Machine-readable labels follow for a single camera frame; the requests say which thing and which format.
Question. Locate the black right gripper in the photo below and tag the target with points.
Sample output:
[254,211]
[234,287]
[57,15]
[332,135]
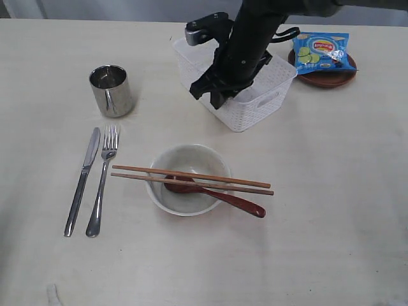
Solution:
[237,62]

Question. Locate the white perforated plastic basket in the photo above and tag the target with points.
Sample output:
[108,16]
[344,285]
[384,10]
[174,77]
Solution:
[253,104]

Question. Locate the white speckled ceramic bowl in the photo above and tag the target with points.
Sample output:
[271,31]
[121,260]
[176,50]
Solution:
[192,158]

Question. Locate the brown wooden chopstick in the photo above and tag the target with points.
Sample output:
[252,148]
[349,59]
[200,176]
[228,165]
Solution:
[194,175]
[224,187]

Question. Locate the shiny steel cup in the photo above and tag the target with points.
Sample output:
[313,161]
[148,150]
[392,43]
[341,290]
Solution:
[111,90]

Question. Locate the red-brown wooden spoon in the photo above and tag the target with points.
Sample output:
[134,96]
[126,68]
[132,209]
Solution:
[240,203]

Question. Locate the blue chips snack bag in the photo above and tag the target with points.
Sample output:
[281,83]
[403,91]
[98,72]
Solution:
[321,52]

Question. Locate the silver metal fork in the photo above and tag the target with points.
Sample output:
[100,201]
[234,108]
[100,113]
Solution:
[109,151]

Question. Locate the brown wooden plate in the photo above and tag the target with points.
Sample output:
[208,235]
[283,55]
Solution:
[329,79]

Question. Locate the silver table knife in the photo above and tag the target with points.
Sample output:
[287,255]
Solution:
[86,167]

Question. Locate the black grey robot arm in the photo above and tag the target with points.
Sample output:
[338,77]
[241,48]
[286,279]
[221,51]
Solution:
[281,10]

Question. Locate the grey curtain backdrop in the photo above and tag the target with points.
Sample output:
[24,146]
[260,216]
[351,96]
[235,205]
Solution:
[181,11]

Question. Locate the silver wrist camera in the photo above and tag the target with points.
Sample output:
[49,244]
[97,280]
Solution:
[214,26]

